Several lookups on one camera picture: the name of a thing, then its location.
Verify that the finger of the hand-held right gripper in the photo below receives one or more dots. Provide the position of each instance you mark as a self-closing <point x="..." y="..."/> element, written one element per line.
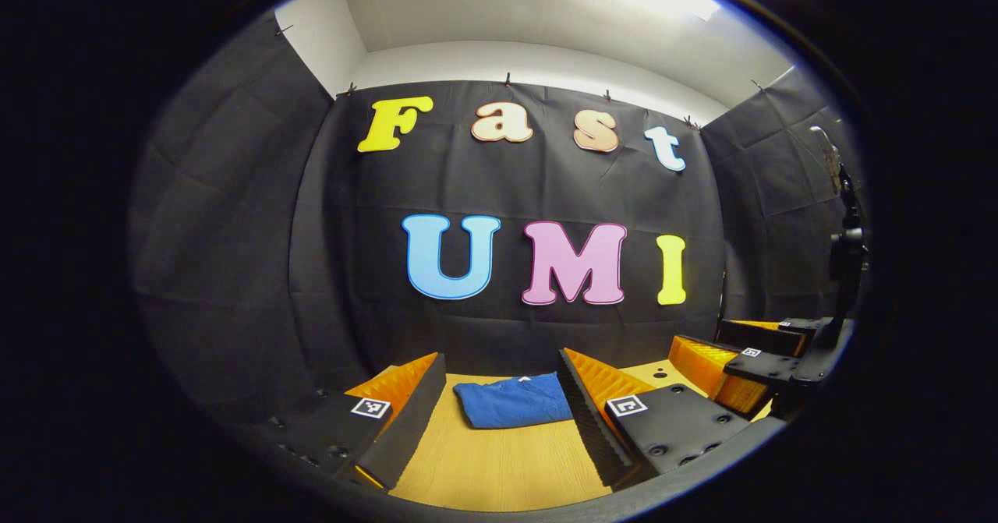
<point x="768" y="367"/>
<point x="760" y="338"/>

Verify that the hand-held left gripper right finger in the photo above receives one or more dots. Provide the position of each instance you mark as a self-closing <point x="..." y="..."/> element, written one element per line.
<point x="585" y="422"/>

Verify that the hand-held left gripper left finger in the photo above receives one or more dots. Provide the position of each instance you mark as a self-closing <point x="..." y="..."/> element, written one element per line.
<point x="413" y="422"/>

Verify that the blue button shirt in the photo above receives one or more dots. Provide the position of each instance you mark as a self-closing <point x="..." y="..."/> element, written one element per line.
<point x="511" y="402"/>

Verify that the black backdrop cloth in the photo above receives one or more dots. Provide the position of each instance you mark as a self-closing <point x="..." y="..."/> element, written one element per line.
<point x="351" y="234"/>

